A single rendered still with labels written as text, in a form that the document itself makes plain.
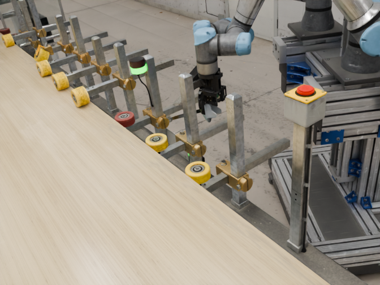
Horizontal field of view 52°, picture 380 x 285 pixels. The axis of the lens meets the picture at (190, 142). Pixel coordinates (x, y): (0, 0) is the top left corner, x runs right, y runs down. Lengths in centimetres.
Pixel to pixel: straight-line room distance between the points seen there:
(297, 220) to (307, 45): 101
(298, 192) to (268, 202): 136
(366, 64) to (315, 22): 50
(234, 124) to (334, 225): 102
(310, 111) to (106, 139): 82
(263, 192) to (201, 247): 156
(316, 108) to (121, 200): 61
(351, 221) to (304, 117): 122
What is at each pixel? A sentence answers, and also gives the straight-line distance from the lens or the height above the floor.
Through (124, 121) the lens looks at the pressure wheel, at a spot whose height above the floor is 90.
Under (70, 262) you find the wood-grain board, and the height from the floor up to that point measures 90.
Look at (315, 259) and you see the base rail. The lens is 125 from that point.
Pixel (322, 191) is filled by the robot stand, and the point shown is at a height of 21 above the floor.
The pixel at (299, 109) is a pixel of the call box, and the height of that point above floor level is 120.
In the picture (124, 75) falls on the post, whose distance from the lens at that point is 180.
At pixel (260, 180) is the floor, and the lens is 263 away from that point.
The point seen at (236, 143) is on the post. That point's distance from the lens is 123.
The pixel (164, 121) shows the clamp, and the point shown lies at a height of 86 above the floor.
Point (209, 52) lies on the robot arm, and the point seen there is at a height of 118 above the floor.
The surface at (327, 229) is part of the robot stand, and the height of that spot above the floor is 21.
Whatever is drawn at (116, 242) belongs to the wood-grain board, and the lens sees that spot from 107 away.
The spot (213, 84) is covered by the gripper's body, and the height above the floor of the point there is 105.
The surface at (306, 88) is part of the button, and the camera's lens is 96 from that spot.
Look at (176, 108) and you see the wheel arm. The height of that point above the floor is 85.
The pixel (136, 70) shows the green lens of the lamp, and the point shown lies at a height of 110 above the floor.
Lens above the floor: 165
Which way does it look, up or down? 33 degrees down
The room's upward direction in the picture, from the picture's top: 8 degrees counter-clockwise
